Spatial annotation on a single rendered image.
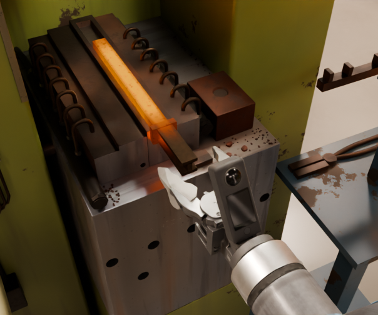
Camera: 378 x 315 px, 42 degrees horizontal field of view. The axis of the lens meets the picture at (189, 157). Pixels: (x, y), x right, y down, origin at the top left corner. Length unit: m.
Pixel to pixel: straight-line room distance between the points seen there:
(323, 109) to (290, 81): 1.36
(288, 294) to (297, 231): 1.37
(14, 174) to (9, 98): 0.17
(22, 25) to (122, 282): 0.62
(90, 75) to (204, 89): 0.23
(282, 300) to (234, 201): 0.14
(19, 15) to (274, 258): 0.81
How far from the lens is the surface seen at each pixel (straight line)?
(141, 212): 0.88
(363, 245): 1.06
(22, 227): 1.11
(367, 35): 3.20
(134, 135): 0.85
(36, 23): 1.23
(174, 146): 0.80
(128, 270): 1.01
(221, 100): 0.94
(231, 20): 1.01
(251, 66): 1.09
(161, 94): 0.94
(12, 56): 0.85
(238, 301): 1.39
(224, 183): 0.66
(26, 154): 0.98
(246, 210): 0.68
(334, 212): 1.09
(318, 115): 2.51
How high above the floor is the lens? 1.56
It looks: 45 degrees down
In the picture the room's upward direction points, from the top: straight up
